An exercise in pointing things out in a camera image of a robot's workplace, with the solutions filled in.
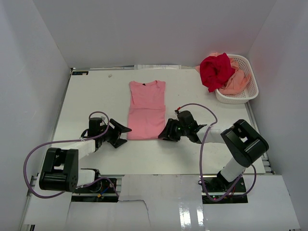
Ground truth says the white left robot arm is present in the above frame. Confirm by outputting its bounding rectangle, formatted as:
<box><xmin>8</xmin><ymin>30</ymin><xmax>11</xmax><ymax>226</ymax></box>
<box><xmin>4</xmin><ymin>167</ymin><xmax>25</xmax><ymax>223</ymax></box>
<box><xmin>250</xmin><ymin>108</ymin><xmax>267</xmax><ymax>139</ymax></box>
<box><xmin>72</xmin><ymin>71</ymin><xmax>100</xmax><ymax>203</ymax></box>
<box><xmin>39</xmin><ymin>117</ymin><xmax>132</xmax><ymax>192</ymax></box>

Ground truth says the white cardboard front cover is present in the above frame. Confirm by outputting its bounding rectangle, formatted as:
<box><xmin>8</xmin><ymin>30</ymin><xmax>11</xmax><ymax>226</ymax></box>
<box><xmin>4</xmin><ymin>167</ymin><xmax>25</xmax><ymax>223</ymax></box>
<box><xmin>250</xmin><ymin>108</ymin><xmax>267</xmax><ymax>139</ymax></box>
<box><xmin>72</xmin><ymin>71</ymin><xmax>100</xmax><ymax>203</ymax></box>
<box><xmin>24</xmin><ymin>175</ymin><xmax>301</xmax><ymax>231</ymax></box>

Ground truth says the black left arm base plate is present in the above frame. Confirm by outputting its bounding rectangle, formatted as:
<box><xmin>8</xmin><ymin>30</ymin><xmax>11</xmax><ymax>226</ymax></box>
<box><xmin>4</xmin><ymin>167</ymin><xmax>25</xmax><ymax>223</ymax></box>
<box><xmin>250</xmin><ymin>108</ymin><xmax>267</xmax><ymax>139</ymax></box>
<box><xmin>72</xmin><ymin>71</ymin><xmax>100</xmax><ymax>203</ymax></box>
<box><xmin>72</xmin><ymin>178</ymin><xmax>117</xmax><ymax>197</ymax></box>

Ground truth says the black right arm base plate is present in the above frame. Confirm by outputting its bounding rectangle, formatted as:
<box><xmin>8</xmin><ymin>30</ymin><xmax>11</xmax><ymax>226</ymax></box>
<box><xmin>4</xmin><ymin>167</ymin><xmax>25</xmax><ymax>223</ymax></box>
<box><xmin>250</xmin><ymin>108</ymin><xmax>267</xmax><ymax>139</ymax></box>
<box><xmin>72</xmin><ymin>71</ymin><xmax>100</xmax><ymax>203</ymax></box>
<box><xmin>204</xmin><ymin>177</ymin><xmax>246</xmax><ymax>197</ymax></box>

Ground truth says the red t-shirt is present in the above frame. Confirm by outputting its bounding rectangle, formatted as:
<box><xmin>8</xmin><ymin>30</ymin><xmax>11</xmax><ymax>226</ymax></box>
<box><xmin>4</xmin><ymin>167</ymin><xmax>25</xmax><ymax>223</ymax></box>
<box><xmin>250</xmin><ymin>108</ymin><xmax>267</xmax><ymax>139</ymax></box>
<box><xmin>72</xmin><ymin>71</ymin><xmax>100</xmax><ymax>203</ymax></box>
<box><xmin>199</xmin><ymin>53</ymin><xmax>235</xmax><ymax>92</ymax></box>

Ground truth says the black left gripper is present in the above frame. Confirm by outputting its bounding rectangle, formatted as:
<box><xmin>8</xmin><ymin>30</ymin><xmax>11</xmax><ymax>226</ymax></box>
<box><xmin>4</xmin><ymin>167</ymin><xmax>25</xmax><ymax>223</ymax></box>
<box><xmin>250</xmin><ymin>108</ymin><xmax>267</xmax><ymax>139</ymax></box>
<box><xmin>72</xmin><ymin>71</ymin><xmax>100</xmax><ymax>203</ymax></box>
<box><xmin>99</xmin><ymin>119</ymin><xmax>131</xmax><ymax>149</ymax></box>

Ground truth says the peach orange t-shirt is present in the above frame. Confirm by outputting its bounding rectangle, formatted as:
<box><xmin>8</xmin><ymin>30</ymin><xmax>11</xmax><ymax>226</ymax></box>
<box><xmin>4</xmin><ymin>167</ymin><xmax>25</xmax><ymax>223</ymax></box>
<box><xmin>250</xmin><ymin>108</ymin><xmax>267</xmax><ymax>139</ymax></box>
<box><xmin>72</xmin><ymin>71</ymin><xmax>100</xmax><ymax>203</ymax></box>
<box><xmin>195</xmin><ymin>52</ymin><xmax>251</xmax><ymax>95</ymax></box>

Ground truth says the white plastic laundry basket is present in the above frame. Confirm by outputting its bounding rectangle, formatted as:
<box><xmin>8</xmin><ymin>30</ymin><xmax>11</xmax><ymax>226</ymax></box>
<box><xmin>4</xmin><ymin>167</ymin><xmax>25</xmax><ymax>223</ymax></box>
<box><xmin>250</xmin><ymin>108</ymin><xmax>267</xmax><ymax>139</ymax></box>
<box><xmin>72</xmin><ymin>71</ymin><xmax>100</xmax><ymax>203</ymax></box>
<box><xmin>215</xmin><ymin>54</ymin><xmax>259</xmax><ymax>104</ymax></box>

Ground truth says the pink t-shirt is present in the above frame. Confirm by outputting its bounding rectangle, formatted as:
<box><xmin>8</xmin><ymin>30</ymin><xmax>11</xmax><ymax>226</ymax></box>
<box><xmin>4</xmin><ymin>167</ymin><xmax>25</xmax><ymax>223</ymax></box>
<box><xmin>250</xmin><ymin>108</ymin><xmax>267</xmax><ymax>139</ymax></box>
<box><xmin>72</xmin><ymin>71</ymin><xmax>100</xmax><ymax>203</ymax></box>
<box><xmin>127</xmin><ymin>80</ymin><xmax>166</xmax><ymax>141</ymax></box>

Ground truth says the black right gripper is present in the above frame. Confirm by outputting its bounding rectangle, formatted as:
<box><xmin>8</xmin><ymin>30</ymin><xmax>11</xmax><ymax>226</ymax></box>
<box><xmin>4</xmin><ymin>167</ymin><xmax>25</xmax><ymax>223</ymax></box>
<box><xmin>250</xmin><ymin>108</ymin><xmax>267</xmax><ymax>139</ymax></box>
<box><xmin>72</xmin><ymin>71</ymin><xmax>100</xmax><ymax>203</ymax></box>
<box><xmin>158</xmin><ymin>119</ymin><xmax>189</xmax><ymax>142</ymax></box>

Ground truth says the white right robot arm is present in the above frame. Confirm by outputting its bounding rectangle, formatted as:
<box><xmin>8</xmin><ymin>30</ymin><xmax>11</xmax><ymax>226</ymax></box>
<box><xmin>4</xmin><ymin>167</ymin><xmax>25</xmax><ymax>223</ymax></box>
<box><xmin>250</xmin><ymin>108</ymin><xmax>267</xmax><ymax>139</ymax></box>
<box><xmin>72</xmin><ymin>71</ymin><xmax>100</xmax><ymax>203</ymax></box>
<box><xmin>158</xmin><ymin>110</ymin><xmax>269</xmax><ymax>192</ymax></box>

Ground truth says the white paper label sheet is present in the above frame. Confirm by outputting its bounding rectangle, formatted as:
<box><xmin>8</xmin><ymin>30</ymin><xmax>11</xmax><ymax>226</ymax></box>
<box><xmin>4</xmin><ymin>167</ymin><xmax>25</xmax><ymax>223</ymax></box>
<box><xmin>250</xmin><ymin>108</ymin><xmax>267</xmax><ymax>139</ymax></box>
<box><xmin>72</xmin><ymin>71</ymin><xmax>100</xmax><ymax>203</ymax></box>
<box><xmin>134</xmin><ymin>64</ymin><xmax>181</xmax><ymax>70</ymax></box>

